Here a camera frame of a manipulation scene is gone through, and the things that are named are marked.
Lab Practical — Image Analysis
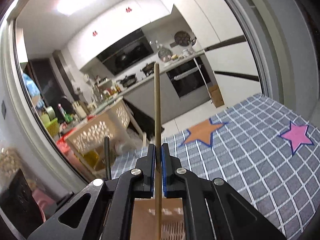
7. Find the black built-in oven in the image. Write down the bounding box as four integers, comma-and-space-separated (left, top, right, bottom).
167, 56, 211, 98

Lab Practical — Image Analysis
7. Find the wooden chopstick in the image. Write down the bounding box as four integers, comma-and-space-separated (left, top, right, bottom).
154, 63, 162, 240

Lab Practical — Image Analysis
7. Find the small cardboard box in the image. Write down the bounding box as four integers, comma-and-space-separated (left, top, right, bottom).
208, 85, 225, 108

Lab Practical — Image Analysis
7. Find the beige plastic utensil holder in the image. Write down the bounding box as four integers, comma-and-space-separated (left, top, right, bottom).
130, 197, 187, 240

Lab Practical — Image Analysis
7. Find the red plastic basket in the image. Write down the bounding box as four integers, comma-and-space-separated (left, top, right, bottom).
56, 128, 82, 167

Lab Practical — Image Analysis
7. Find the blue checkered tablecloth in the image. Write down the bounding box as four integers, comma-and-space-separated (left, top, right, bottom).
111, 93, 320, 240

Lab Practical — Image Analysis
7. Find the black wok on stove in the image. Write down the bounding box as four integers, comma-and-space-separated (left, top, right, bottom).
117, 74, 137, 88

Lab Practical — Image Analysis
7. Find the black range hood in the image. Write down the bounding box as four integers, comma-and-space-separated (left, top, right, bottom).
97, 28, 153, 76

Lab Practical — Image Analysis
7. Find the beige perforated storage rack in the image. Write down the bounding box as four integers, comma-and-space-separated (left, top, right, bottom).
65, 96, 148, 180

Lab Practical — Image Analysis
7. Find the white refrigerator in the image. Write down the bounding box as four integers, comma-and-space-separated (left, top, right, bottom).
161, 0, 268, 106

